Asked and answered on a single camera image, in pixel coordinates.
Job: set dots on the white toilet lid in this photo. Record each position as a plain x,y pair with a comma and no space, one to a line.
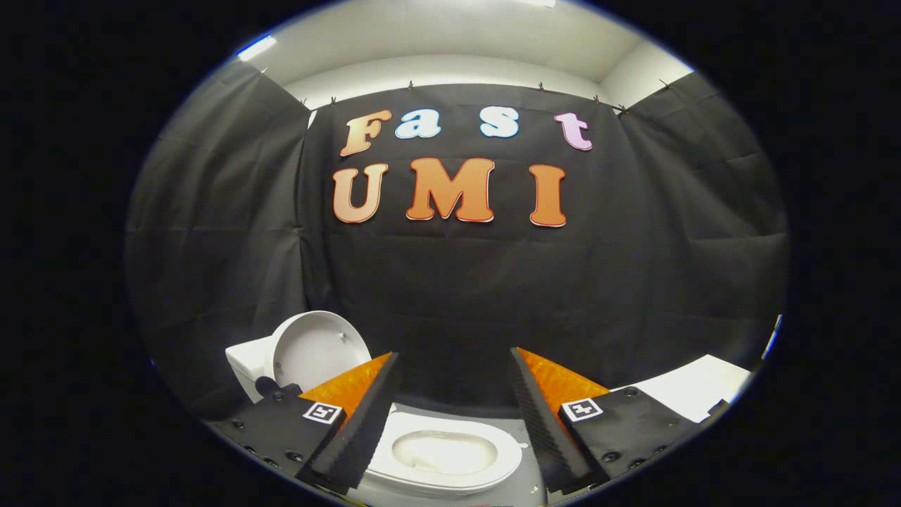
317,352

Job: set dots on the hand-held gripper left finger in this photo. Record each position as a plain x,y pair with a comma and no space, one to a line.
366,422

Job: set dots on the white drawer cabinet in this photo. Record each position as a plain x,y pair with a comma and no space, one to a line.
697,387

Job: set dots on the black round lid lifter tab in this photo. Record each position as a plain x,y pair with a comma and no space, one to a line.
266,386

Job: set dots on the ceiling light strip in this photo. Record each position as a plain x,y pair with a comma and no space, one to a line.
256,47

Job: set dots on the white ceramic toilet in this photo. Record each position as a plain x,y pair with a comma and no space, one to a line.
243,362

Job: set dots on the black backdrop cloth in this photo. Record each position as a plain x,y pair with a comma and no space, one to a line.
457,282

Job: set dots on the ceiling light panel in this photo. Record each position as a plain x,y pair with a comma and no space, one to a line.
538,3

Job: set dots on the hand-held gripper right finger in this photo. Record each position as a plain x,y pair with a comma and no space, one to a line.
545,422

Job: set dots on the white toilet seat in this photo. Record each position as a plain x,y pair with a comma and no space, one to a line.
503,458

